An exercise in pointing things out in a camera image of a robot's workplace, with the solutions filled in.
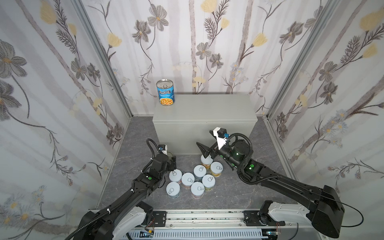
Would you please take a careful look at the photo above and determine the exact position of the blue label soup can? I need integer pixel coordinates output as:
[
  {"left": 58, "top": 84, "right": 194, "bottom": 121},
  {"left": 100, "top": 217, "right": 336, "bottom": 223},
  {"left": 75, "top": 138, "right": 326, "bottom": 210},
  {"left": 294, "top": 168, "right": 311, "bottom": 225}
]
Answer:
[{"left": 156, "top": 79, "right": 175, "bottom": 106}]

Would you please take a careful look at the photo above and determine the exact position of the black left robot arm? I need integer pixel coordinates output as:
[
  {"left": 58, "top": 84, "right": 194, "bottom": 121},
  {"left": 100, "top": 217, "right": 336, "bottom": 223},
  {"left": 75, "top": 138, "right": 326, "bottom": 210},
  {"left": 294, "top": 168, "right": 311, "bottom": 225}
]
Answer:
[{"left": 66, "top": 139, "right": 177, "bottom": 240}]

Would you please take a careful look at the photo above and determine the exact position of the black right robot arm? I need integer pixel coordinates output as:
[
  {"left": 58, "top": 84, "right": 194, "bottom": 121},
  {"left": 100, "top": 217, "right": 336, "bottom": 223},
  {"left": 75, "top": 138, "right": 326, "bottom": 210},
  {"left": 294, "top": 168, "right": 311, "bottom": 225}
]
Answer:
[{"left": 196, "top": 133, "right": 346, "bottom": 239}]

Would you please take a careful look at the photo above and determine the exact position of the white lid can orange label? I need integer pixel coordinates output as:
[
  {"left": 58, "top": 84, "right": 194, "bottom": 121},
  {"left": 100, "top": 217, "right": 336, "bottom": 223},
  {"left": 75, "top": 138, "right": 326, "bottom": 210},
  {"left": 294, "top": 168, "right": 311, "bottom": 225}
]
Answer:
[{"left": 201, "top": 155, "right": 213, "bottom": 170}]

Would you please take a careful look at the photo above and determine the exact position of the white lid can yellow label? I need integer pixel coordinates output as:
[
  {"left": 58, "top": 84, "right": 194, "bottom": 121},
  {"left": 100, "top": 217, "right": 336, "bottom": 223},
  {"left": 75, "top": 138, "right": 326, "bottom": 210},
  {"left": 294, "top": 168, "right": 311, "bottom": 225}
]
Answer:
[{"left": 210, "top": 162, "right": 223, "bottom": 178}]

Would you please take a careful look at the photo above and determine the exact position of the white lid can pink label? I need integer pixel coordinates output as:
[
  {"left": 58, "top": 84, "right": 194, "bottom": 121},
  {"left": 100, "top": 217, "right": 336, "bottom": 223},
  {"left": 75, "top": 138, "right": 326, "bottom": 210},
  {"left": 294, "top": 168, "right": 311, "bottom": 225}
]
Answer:
[{"left": 169, "top": 169, "right": 183, "bottom": 185}]

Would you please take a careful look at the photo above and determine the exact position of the white lid can blue label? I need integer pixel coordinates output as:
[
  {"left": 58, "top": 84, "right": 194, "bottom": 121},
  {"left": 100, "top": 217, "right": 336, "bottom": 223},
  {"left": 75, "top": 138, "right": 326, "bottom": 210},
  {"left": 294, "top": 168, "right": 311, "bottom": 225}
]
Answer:
[{"left": 193, "top": 165, "right": 207, "bottom": 181}]

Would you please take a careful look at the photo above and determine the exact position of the white lid can front left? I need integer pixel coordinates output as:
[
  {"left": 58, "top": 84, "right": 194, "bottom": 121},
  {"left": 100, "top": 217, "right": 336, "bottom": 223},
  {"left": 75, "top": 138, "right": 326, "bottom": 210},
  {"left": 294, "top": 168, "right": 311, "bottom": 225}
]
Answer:
[{"left": 166, "top": 182, "right": 181, "bottom": 199}]

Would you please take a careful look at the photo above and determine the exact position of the white lid can green label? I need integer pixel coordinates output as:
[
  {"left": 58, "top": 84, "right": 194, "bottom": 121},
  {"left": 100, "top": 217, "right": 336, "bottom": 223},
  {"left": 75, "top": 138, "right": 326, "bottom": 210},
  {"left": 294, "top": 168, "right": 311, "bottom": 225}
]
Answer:
[{"left": 202, "top": 175, "right": 216, "bottom": 191}]

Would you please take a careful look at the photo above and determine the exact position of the grey metal cabinet box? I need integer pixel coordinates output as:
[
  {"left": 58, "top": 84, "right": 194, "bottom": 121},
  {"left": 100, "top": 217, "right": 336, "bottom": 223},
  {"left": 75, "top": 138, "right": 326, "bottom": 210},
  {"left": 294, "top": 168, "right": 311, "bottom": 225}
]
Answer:
[{"left": 153, "top": 94, "right": 258, "bottom": 155}]

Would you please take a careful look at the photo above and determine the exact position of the white lid can front centre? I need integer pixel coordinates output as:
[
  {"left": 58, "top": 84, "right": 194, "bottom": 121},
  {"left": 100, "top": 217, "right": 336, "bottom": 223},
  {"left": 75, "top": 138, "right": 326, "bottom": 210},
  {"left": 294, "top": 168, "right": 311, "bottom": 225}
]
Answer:
[{"left": 191, "top": 182, "right": 205, "bottom": 199}]

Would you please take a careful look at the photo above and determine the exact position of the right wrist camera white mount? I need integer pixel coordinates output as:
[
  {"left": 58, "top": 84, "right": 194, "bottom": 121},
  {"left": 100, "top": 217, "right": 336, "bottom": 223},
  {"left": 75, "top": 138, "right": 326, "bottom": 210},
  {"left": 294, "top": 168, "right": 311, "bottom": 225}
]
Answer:
[{"left": 213, "top": 127, "right": 230, "bottom": 150}]

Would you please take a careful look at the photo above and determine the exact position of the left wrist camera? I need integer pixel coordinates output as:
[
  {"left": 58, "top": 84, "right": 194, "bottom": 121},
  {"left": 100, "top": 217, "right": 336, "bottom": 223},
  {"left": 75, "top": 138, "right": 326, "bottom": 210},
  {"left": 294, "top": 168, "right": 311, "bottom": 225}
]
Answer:
[{"left": 158, "top": 144, "right": 168, "bottom": 155}]

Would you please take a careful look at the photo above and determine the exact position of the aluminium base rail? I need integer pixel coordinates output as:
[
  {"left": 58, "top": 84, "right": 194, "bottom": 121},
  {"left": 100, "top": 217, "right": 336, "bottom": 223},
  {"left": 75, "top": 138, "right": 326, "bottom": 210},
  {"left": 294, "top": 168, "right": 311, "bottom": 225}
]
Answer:
[{"left": 119, "top": 210, "right": 328, "bottom": 240}]

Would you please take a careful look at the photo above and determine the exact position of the white ribbed cable duct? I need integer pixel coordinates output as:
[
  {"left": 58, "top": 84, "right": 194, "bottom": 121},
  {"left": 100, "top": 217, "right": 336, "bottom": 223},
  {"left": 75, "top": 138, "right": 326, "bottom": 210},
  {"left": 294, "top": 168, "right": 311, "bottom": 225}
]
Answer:
[{"left": 128, "top": 229, "right": 268, "bottom": 240}]

